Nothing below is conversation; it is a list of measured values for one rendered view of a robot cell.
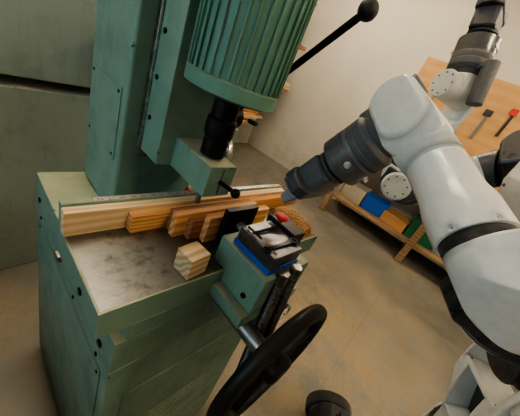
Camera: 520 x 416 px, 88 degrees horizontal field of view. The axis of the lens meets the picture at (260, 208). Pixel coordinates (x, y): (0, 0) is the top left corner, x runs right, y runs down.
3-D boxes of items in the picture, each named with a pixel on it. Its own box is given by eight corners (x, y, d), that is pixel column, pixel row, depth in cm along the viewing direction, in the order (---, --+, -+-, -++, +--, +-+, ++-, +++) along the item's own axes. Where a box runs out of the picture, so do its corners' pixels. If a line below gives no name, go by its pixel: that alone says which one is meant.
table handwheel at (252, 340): (355, 293, 51) (302, 363, 67) (282, 229, 61) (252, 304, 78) (238, 399, 32) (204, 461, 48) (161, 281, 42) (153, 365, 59)
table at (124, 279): (115, 402, 35) (121, 377, 32) (54, 250, 51) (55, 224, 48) (333, 271, 80) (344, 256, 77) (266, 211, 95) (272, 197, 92)
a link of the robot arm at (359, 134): (386, 187, 44) (465, 148, 37) (347, 154, 39) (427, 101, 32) (374, 142, 51) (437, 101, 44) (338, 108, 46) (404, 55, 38)
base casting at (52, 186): (106, 376, 48) (111, 347, 44) (34, 199, 77) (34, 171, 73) (268, 291, 81) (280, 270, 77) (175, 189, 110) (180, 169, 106)
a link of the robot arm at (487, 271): (389, 197, 37) (444, 356, 25) (423, 135, 29) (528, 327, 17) (469, 198, 36) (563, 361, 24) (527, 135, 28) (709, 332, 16)
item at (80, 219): (63, 237, 46) (63, 214, 44) (59, 230, 47) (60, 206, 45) (279, 203, 90) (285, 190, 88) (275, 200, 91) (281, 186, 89)
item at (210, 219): (202, 243, 59) (210, 219, 56) (198, 238, 60) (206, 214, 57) (260, 228, 73) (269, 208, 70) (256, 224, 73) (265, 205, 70)
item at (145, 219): (129, 234, 53) (132, 217, 51) (125, 227, 54) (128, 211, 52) (294, 204, 94) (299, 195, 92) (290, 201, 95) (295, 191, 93)
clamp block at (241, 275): (247, 316, 51) (265, 283, 46) (208, 267, 57) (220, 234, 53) (293, 290, 61) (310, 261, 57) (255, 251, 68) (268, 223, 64)
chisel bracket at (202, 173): (200, 204, 55) (211, 167, 51) (167, 169, 62) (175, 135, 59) (227, 200, 61) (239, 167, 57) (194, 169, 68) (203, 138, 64)
